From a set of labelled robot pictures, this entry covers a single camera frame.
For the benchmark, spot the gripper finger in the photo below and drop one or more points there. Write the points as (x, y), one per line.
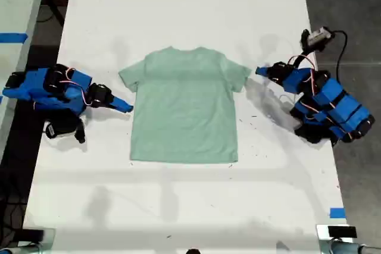
(120, 109)
(262, 74)
(122, 101)
(263, 69)

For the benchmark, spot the pale green T-shirt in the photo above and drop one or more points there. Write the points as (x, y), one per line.
(184, 105)

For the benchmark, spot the blue and black arm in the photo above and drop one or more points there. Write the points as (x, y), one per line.
(336, 108)
(59, 93)

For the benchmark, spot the long blue tape strip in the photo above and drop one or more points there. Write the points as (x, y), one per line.
(13, 37)

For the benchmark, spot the white side table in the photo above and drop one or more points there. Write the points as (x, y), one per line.
(15, 4)

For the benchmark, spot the short blue tape piece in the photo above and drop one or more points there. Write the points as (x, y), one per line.
(337, 213)

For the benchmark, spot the small black box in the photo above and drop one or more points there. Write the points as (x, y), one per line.
(342, 231)
(31, 235)

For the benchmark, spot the dark round object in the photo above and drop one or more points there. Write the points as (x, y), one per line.
(193, 251)

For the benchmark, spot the black camera stalk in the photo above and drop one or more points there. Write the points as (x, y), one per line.
(305, 40)
(80, 135)

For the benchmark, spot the black camera box white label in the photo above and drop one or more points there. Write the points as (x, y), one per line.
(64, 126)

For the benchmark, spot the grey camera box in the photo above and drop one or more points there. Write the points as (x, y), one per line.
(320, 35)

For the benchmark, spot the silver metal bracket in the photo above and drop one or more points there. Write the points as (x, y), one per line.
(323, 239)
(49, 240)

